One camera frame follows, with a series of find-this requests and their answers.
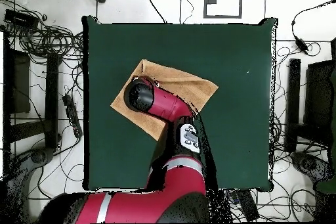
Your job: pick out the tan terry towel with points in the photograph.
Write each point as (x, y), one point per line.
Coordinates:
(183, 84)

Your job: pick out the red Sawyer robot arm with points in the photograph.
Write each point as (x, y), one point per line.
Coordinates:
(168, 103)

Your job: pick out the dark flat panel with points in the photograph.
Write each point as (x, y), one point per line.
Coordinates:
(319, 98)
(21, 84)

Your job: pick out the dark green table cloth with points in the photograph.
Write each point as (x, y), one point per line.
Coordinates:
(236, 116)

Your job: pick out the black power strip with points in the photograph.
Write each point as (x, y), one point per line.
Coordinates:
(71, 115)

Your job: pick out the black floor bar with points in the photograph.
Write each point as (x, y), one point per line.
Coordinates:
(51, 98)
(293, 98)

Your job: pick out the black oblong floor device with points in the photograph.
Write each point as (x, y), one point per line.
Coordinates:
(248, 205)

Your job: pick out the grey curved stand base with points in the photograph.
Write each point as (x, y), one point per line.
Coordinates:
(309, 163)
(39, 157)

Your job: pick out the black power adapter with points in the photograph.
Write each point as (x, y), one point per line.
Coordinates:
(301, 44)

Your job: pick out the black rectangular box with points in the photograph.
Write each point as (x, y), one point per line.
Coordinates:
(19, 18)

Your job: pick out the grey square floor frame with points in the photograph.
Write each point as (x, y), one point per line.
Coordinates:
(223, 16)

